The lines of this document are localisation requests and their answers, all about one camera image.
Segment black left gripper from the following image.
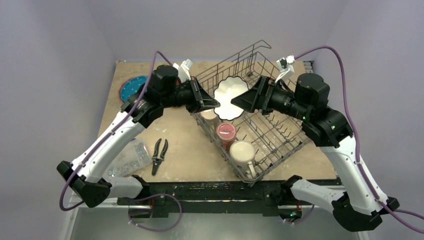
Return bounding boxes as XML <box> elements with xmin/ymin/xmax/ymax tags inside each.
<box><xmin>161</xmin><ymin>75</ymin><xmax>220</xmax><ymax>113</ymax></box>

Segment tall cream seahorse cup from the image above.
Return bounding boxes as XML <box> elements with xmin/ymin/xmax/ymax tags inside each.
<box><xmin>200</xmin><ymin>109</ymin><xmax>220</xmax><ymax>134</ymax></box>

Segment pink ghost pattern mug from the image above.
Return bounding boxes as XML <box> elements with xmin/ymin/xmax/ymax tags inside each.
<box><xmin>215</xmin><ymin>122</ymin><xmax>237</xmax><ymax>152</ymax></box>

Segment green interior mushroom mug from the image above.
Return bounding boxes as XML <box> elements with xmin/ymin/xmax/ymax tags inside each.
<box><xmin>229</xmin><ymin>140</ymin><xmax>257</xmax><ymax>179</ymax></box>

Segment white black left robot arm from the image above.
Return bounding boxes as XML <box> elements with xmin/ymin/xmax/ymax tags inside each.
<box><xmin>56</xmin><ymin>65</ymin><xmax>220</xmax><ymax>208</ymax></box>

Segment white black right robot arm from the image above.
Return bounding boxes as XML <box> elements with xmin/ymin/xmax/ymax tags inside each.
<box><xmin>231</xmin><ymin>73</ymin><xmax>400</xmax><ymax>232</ymax></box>

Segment blue polka dot plate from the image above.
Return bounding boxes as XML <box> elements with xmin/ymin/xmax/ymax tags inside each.
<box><xmin>119</xmin><ymin>75</ymin><xmax>148</xmax><ymax>102</ymax></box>

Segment clear plastic screw box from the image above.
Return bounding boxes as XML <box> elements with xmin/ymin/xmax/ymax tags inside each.
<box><xmin>103</xmin><ymin>138</ymin><xmax>153</xmax><ymax>178</ymax></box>

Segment grey wire dish rack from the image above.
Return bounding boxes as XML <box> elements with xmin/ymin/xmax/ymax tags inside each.
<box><xmin>192</xmin><ymin>40</ymin><xmax>312</xmax><ymax>185</ymax></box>

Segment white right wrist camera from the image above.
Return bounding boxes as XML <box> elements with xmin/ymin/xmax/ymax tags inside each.
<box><xmin>275</xmin><ymin>55</ymin><xmax>296</xmax><ymax>83</ymax></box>

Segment aluminium rail right side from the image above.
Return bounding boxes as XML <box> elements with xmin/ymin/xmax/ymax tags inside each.
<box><xmin>303</xmin><ymin>61</ymin><xmax>314</xmax><ymax>74</ymax></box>

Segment black grey wire stripper pliers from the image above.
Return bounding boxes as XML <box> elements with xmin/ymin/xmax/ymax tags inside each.
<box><xmin>151</xmin><ymin>138</ymin><xmax>169</xmax><ymax>176</ymax></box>

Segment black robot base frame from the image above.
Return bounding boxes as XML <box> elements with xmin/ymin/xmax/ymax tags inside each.
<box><xmin>115</xmin><ymin>174</ymin><xmax>316</xmax><ymax>221</ymax></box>

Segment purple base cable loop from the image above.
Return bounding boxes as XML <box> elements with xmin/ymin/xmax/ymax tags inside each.
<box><xmin>127</xmin><ymin>194</ymin><xmax>184</xmax><ymax>234</ymax></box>

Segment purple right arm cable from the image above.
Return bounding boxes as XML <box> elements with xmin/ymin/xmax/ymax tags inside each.
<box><xmin>294</xmin><ymin>45</ymin><xmax>424</xmax><ymax>234</ymax></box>

